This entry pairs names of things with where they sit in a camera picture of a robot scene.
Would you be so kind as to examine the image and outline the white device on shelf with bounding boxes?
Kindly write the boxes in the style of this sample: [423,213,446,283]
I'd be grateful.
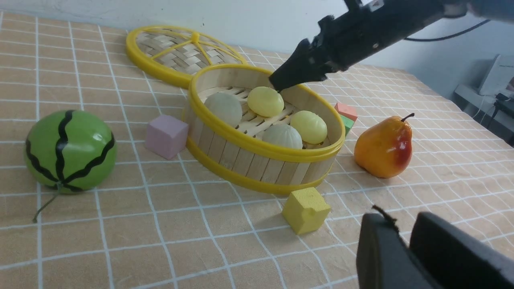
[478,54,514,96]

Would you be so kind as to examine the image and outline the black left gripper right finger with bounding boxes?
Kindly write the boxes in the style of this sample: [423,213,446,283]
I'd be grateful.
[410,212,514,289]

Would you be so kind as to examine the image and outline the salmon foam cube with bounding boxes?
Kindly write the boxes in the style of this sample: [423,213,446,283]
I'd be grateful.
[334,102,358,122]

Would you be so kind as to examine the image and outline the yellow foam cube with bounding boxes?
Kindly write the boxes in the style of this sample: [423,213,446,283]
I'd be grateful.
[281,187,332,235]

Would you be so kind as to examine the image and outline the orange toy pear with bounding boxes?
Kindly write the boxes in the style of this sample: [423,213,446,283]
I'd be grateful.
[354,113,415,179]

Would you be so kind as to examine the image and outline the white bun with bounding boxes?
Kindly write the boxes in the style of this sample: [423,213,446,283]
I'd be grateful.
[204,92,243,128]
[262,124,303,149]

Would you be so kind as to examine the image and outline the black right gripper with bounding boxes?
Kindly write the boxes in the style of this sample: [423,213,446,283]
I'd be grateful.
[268,0,444,92]

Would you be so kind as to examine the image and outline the green foam cube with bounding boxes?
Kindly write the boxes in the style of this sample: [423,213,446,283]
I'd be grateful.
[340,115,355,137]

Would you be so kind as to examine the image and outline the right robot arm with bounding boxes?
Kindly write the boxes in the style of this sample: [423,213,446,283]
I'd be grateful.
[269,0,514,92]

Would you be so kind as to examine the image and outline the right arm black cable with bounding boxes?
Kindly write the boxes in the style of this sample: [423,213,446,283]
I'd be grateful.
[404,19,492,42]

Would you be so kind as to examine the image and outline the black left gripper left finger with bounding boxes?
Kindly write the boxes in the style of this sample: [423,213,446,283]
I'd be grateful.
[356,205,442,289]

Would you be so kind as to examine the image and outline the pink foam cube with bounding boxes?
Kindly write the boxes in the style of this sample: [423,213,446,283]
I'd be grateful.
[145,115,189,160]

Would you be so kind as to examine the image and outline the yellow bun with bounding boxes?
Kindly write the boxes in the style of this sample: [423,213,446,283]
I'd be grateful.
[290,110,328,145]
[247,86,285,117]

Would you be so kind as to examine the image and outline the woven bamboo steamer lid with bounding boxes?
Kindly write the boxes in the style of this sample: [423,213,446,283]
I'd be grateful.
[126,25,246,89]

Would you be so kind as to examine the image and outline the green toy watermelon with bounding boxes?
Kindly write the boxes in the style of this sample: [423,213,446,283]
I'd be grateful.
[23,110,117,198]

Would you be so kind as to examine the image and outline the yellow bun front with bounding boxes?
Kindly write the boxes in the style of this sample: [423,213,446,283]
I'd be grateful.
[290,110,328,145]

